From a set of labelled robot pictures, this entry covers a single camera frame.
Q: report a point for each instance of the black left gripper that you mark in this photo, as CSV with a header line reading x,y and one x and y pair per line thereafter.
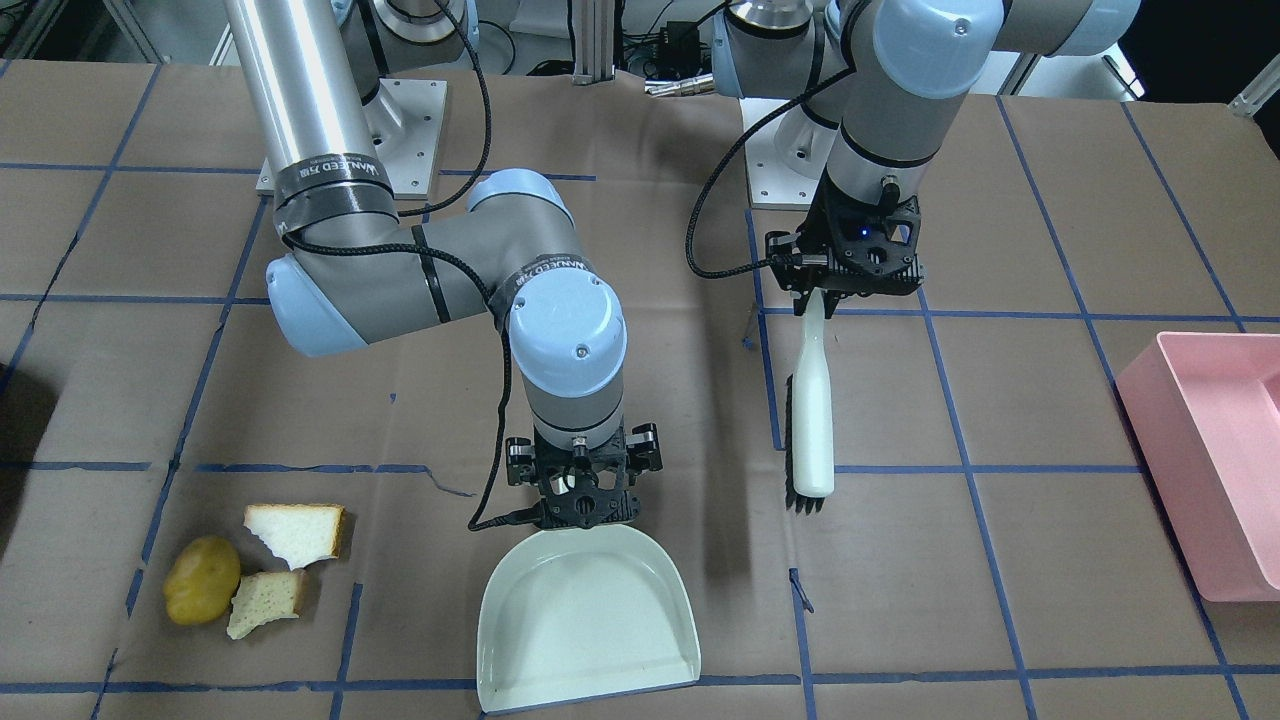
x,y
822,229

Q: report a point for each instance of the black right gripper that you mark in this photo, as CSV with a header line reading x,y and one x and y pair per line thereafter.
x,y
520,461

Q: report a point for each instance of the pale green plastic dustpan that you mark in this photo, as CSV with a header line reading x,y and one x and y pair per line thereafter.
x,y
574,614

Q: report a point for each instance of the white hand brush black bristles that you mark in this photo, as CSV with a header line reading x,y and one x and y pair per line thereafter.
x,y
811,431

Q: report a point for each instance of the white bread slice with crust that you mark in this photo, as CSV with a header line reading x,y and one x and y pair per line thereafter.
x,y
300,534

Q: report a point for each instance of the small bread piece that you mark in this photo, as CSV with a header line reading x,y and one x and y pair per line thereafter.
x,y
264,597

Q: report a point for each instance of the yellow potato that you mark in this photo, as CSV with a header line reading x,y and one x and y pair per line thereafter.
x,y
202,581

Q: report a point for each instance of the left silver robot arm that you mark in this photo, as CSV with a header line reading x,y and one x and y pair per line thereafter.
x,y
866,92

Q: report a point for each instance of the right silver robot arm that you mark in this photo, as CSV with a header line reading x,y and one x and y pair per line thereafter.
x,y
355,275

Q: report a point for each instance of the pink plastic tray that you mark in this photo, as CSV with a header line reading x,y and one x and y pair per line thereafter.
x,y
1204,409

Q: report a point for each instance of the second grey robot base plate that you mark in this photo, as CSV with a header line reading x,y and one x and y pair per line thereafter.
x,y
785,161

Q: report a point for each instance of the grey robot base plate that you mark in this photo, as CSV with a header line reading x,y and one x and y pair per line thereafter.
x,y
400,130

